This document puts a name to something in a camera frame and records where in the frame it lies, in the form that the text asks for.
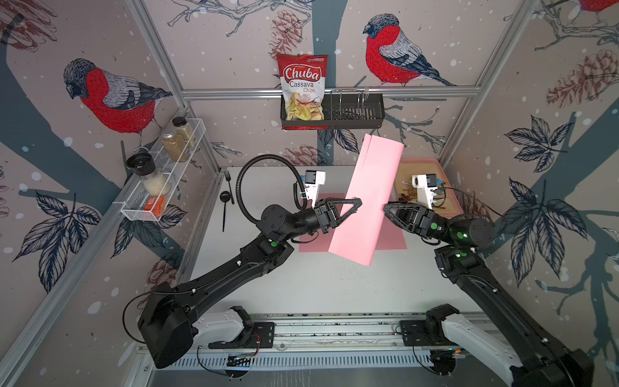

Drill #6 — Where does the small red packet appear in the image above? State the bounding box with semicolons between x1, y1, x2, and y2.
143;196;166;218

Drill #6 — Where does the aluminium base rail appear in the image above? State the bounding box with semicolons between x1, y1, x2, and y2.
191;309;427;353

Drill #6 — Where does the black wire wall basket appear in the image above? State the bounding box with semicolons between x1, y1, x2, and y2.
280;90;385;131

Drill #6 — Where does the clear acrylic wall shelf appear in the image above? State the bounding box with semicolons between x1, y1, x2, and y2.
121;118;206;228

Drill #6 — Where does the Chuba cassava chips bag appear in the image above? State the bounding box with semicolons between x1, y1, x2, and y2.
276;53;328;130

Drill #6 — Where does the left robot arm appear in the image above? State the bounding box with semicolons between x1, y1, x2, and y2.
137;198;362;369

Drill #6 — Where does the black lid rice jar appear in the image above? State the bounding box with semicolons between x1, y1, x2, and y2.
126;153;171;197

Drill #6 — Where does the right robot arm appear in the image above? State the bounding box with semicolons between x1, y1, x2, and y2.
384;202;594;386

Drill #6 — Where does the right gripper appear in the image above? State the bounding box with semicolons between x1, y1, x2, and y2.
379;203;456;250

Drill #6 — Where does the spice jar silver lid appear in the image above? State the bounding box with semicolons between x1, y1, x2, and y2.
162;131;189;163

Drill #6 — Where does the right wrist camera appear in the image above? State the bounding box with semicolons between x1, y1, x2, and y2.
411;174;438;209

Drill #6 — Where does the black ladle spoon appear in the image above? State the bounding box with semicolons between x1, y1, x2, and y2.
219;190;232;232

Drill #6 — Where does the black fork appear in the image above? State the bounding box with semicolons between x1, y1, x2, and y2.
224;170;235;204

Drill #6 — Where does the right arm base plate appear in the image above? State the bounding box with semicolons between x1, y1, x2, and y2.
398;320;459;348

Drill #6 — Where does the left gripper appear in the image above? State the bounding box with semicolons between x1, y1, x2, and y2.
280;199;357;243

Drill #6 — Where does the spice jar dark lid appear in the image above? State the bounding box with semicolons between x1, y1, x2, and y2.
172;117;196;147

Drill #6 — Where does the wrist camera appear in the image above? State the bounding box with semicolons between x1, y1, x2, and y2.
411;174;438;209
302;169;327;206

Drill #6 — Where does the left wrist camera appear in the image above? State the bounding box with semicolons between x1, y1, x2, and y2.
302;169;327;206

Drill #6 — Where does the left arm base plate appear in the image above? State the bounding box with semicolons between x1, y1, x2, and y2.
208;322;276;349

